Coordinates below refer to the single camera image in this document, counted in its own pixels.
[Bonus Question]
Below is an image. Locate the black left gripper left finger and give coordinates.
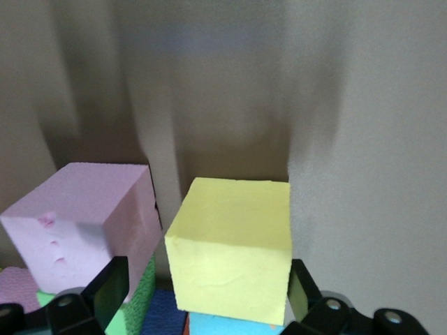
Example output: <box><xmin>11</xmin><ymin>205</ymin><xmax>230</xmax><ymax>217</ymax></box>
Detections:
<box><xmin>0</xmin><ymin>255</ymin><xmax>131</xmax><ymax>335</ymax></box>

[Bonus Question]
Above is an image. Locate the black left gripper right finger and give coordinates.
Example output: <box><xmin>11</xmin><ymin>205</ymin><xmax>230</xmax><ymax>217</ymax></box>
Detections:
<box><xmin>282</xmin><ymin>258</ymin><xmax>429</xmax><ymax>335</ymax></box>

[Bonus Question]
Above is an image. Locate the green foam cube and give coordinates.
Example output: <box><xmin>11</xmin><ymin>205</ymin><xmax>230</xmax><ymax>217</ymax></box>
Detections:
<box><xmin>36</xmin><ymin>253</ymin><xmax>156</xmax><ymax>335</ymax></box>

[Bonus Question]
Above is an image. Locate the blue foam cube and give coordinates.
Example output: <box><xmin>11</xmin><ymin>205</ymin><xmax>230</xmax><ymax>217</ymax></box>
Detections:
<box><xmin>188</xmin><ymin>311</ymin><xmax>288</xmax><ymax>335</ymax></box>

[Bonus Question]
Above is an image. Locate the pink foam cube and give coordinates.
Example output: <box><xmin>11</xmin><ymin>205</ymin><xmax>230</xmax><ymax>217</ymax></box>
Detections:
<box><xmin>0</xmin><ymin>267</ymin><xmax>41</xmax><ymax>313</ymax></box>
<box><xmin>0</xmin><ymin>162</ymin><xmax>163</xmax><ymax>304</ymax></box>

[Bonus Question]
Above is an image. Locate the yellow foam cube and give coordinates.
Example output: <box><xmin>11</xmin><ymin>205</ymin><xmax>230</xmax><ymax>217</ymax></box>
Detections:
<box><xmin>163</xmin><ymin>177</ymin><xmax>293</xmax><ymax>327</ymax></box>

